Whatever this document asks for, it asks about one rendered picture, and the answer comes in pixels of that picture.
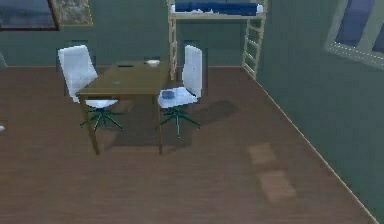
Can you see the dark-framed wall picture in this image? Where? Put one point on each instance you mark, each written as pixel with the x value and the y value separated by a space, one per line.
pixel 25 13

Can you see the white swivel chair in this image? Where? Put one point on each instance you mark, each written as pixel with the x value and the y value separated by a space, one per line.
pixel 78 68
pixel 192 71

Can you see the brown wooden table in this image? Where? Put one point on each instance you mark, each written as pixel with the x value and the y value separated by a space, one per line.
pixel 133 83

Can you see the pale-framed window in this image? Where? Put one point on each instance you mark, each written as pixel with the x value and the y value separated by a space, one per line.
pixel 358 28

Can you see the white bowl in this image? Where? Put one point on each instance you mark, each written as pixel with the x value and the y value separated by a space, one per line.
pixel 153 62

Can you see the pale wooden loft bed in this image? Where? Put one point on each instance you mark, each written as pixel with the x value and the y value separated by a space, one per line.
pixel 216 15

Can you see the black flat device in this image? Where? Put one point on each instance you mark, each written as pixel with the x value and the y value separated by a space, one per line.
pixel 125 66

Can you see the gold-framed wall picture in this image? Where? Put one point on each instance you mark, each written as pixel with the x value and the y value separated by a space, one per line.
pixel 71 11

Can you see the blue flat book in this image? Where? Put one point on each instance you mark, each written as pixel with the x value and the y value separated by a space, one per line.
pixel 168 95

